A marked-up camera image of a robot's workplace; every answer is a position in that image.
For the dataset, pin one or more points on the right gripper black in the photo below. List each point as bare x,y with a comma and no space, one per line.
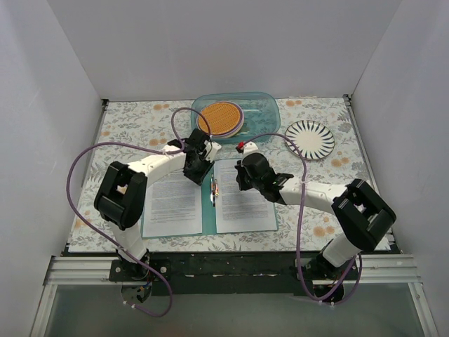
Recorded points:
243,177

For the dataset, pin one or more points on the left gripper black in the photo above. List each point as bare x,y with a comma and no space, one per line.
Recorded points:
196,168

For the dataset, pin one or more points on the silver folder clip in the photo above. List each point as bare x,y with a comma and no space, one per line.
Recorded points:
213,190

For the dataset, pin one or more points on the printed paper stack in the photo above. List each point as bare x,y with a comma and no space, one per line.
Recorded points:
239,211

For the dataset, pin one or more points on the teal plastic folder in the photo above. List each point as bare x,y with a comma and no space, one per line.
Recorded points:
208,211

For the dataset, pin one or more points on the printed paper sheet top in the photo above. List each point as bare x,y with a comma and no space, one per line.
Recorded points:
172,208

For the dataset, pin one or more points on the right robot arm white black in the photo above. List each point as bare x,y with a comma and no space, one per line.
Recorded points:
363,215

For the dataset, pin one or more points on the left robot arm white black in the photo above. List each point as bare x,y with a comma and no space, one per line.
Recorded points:
121,197

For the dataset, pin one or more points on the orange woven round coaster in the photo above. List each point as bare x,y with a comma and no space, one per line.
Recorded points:
221,119

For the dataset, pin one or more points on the clear teal plastic container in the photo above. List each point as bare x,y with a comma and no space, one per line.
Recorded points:
259,115

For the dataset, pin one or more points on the blue striped white plate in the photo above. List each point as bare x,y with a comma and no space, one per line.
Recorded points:
314,140

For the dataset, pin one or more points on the floral patterned table mat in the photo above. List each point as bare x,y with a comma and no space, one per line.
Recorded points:
128,129

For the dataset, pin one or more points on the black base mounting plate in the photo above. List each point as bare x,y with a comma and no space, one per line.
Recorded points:
225,273

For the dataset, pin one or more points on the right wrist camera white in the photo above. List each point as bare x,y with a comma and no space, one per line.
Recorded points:
245,149

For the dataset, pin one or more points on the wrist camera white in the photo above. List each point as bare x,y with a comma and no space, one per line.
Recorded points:
212,148
245,149

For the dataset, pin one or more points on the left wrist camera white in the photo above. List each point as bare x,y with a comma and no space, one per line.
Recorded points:
212,148

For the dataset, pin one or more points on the aluminium frame rail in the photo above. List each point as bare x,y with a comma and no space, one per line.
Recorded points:
376,269

